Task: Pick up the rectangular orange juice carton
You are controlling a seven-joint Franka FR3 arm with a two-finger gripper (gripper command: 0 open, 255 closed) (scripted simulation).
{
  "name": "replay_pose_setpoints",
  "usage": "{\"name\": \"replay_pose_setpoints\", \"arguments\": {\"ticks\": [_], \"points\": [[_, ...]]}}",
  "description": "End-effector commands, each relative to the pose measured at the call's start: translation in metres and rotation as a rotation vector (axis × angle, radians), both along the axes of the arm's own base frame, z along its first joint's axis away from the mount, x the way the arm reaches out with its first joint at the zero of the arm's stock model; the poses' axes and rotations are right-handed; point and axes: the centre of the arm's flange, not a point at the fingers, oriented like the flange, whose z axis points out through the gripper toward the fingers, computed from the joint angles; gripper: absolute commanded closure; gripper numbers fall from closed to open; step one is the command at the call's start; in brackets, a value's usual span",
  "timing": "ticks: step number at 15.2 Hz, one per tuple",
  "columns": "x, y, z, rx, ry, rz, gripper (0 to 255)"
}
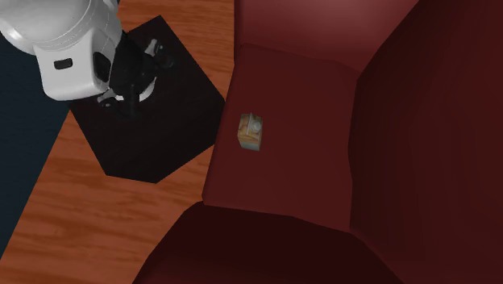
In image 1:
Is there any dark red sofa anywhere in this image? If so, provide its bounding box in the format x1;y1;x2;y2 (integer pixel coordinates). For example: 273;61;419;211
131;0;503;284

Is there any small printed carton with cap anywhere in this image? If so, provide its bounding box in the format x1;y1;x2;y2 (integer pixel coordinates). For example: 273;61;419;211
236;112;264;152

